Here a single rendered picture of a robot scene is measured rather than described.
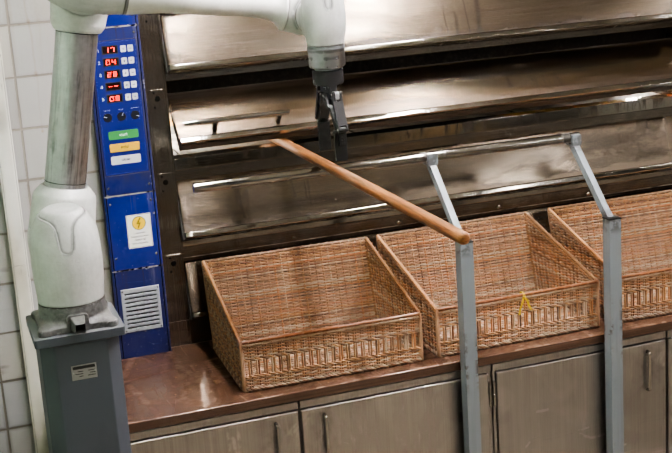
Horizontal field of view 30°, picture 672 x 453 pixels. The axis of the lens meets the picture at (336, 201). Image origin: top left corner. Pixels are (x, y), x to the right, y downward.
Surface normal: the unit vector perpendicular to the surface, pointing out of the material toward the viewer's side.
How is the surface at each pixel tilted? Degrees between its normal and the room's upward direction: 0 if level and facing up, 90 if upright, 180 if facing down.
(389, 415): 90
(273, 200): 70
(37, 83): 90
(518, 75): 47
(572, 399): 91
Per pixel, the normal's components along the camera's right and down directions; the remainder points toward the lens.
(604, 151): 0.28, -0.15
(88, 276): 0.69, 0.13
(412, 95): 0.19, -0.52
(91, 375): 0.33, 0.20
